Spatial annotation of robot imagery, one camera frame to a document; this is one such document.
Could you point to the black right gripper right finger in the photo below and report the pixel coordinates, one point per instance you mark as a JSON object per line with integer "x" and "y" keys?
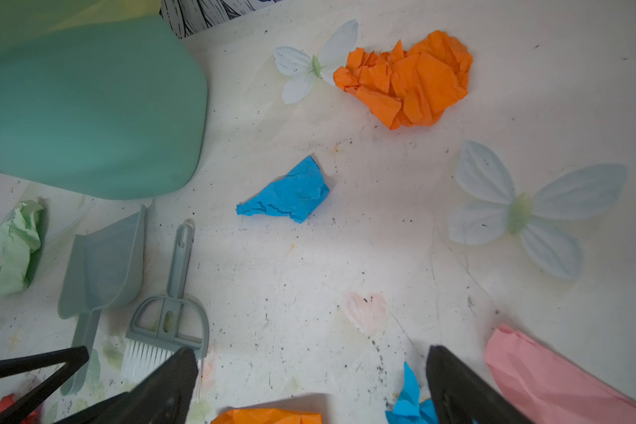
{"x": 461, "y": 396}

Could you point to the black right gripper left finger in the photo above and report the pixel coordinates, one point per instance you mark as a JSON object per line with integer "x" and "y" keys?
{"x": 163, "y": 397}

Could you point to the red paper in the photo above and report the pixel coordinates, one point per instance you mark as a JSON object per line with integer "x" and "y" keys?
{"x": 10, "y": 400}

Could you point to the grey-green hand brush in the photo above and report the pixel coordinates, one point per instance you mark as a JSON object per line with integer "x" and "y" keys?
{"x": 148, "y": 348}

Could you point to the grey-green plastic dustpan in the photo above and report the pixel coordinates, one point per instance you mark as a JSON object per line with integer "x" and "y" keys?
{"x": 105, "y": 271}

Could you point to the light green paper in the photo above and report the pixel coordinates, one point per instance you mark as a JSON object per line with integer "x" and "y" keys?
{"x": 19, "y": 241}

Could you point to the small blue crumpled paper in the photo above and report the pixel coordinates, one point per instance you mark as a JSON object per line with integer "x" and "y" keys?
{"x": 408, "y": 407}

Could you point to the orange folded paper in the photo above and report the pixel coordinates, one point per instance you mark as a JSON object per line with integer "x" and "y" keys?
{"x": 267, "y": 416}

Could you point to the pink crumpled paper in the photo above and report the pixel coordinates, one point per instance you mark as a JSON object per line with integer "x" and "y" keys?
{"x": 548, "y": 388}

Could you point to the large orange crumpled paper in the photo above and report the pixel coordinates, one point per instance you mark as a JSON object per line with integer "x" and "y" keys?
{"x": 409, "y": 88}

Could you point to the blue crumpled paper middle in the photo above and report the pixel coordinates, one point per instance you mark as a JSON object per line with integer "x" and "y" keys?
{"x": 296, "y": 195}

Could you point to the green plastic trash bin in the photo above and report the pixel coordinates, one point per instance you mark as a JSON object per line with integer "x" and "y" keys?
{"x": 115, "y": 111}

